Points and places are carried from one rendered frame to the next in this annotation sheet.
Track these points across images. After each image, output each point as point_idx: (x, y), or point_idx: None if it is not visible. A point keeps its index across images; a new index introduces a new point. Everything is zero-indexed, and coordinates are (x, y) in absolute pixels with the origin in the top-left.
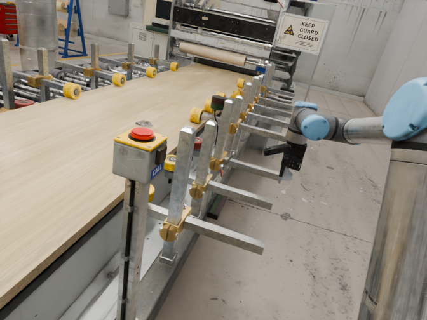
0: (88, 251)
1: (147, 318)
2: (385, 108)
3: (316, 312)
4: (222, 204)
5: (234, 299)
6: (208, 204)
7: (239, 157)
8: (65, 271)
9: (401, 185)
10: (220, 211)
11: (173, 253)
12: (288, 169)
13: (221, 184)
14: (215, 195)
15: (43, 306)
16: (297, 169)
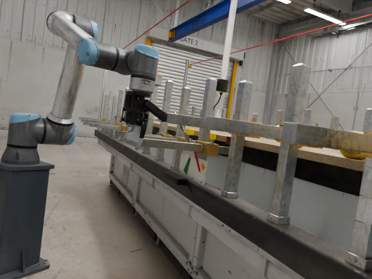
0: (182, 150)
1: (142, 155)
2: (98, 34)
3: None
4: (171, 174)
5: None
6: (180, 174)
7: (268, 234)
8: None
9: None
10: (166, 173)
11: (156, 152)
12: (132, 125)
13: (169, 138)
14: (186, 178)
15: (172, 151)
16: (124, 120)
